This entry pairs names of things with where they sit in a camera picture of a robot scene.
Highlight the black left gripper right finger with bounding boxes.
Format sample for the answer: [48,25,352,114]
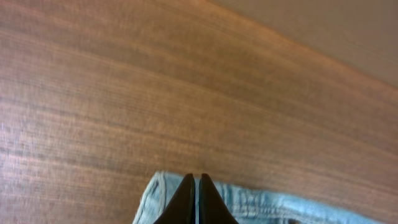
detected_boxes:
[199,174,238,224]

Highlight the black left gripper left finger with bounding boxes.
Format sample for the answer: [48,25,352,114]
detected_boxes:
[154,174,195,224]

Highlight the light blue denim shorts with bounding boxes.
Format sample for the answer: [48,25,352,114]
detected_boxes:
[133,171,378,224]

